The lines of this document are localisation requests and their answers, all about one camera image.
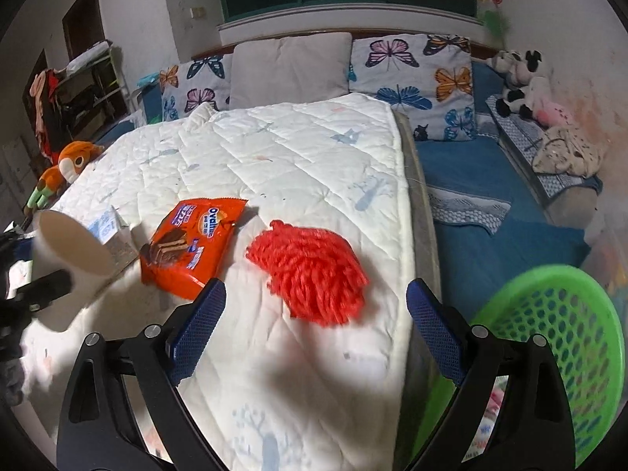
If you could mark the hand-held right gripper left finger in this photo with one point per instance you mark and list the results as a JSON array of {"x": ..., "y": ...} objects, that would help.
[{"x": 196, "y": 333}]

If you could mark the small butterfly print pillow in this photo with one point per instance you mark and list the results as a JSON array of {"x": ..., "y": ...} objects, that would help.
[{"x": 196, "y": 88}]

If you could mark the white quilted blanket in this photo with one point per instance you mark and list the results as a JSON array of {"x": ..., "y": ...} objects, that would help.
[{"x": 294, "y": 167}]

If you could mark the blue white patterned towel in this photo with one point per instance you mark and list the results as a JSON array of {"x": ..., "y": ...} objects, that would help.
[{"x": 466, "y": 211}]

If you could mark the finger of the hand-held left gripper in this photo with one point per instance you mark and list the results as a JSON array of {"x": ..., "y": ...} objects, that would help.
[
  {"x": 46, "y": 284},
  {"x": 17, "y": 243}
]

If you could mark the dark wooden door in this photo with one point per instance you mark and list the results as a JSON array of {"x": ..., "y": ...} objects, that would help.
[{"x": 83, "y": 24}]

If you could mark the black white cow plush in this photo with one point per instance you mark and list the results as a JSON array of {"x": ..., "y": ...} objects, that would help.
[{"x": 520, "y": 78}]

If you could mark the green plastic basket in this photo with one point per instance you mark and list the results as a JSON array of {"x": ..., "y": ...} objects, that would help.
[{"x": 549, "y": 274}]

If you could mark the metal shelf rack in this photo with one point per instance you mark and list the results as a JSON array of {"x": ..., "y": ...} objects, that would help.
[{"x": 93, "y": 88}]

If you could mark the white paper cup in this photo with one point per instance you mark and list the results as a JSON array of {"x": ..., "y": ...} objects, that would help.
[{"x": 73, "y": 245}]

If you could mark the grey pillow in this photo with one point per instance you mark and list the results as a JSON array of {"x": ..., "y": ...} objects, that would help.
[{"x": 289, "y": 68}]

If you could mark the wall light switch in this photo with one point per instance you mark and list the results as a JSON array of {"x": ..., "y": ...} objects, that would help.
[{"x": 197, "y": 12}]

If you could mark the red foam fruit net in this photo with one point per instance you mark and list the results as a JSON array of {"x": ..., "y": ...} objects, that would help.
[{"x": 304, "y": 274}]

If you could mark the beige spotted cloth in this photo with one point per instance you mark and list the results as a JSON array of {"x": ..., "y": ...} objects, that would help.
[{"x": 569, "y": 152}]

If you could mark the blue bed sheet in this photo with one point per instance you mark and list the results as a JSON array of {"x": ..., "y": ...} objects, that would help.
[{"x": 490, "y": 265}]

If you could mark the large butterfly print pillow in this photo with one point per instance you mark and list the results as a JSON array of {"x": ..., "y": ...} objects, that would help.
[{"x": 412, "y": 83}]

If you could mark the pink plush toy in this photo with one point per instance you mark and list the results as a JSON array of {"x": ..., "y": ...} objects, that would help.
[{"x": 554, "y": 113}]

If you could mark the orange snack packet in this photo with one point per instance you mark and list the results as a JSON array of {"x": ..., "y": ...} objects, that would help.
[{"x": 196, "y": 235}]

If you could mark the red pink hanging clothes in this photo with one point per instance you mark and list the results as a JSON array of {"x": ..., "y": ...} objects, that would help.
[{"x": 44, "y": 108}]

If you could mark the orange plush toy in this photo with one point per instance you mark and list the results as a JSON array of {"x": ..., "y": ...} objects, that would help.
[{"x": 76, "y": 157}]

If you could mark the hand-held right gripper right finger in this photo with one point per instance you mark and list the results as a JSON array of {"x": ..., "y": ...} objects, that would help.
[{"x": 436, "y": 328}]

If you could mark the blue white milk carton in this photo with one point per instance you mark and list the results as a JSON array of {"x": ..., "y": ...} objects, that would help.
[{"x": 105, "y": 225}]

